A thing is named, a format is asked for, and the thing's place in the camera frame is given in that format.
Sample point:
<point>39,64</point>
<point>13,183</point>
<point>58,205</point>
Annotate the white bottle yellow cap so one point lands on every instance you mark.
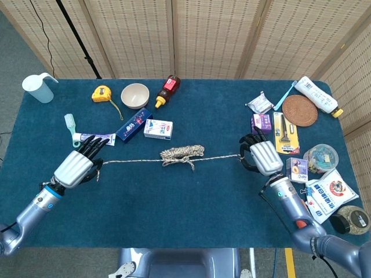
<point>316,92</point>

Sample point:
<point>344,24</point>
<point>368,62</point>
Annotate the white blue carton box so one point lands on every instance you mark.
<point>158,128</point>

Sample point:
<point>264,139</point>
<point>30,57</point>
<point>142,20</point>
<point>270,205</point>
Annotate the honey bottle yellow cap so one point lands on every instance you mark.
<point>168,87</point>

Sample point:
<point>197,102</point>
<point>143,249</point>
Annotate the white purple toothpaste tube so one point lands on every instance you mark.
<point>87,136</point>

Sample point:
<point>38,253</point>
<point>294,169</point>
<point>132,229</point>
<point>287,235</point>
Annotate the blue carpet table cover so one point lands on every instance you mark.
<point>174,208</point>

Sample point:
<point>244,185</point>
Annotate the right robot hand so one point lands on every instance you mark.
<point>266,157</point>

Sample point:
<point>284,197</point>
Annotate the purple small box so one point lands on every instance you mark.
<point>262,121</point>

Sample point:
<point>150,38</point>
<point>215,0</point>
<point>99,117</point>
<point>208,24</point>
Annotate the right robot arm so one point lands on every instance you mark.
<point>330,246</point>

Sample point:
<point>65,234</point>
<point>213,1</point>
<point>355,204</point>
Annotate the green white brush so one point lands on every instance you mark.
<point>69,121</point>

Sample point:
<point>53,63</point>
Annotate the light blue plastic pitcher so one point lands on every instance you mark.
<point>40,92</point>

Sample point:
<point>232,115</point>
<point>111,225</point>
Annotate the dark blue toothpaste box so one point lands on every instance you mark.
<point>133,126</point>

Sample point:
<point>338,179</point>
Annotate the razor in yellow pack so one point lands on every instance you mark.
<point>286,136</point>

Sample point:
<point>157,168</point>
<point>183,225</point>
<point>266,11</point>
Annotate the round woven coaster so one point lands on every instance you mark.
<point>300,111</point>

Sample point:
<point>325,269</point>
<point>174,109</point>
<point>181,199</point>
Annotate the black tripod stand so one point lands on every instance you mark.
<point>76,37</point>

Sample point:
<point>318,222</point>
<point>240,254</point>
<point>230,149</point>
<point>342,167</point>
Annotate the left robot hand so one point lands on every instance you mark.
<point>74,168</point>

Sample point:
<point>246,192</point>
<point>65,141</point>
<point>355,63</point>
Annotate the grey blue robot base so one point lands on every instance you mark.
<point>179,263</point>

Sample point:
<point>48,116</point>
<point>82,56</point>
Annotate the white blue printed bag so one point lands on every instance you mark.
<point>330,194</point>

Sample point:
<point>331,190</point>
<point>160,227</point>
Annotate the purple juice carton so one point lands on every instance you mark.
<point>297,171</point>

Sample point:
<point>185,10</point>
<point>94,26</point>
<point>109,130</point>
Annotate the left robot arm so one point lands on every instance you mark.
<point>29,212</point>

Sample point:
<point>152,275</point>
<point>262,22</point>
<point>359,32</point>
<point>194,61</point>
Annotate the beige bowl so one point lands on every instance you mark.
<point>135,97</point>

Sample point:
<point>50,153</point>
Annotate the silver snack packet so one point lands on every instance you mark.
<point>260,103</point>

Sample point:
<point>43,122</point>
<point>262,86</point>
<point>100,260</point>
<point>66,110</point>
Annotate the clear tub of clips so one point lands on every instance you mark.
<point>321,157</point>

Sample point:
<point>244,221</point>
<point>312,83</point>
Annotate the blue binder clip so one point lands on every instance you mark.
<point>309,190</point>

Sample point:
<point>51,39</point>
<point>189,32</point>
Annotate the yellow tape measure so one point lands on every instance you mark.
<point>101,94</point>

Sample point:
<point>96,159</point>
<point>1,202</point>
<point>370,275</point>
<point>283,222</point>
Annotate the glass jar black lid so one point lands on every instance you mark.
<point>355,220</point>

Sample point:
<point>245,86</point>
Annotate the light blue toothbrush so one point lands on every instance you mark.
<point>284,97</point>

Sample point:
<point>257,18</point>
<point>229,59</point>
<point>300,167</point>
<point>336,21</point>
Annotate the yellow floor tape strip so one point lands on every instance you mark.
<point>290,263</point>

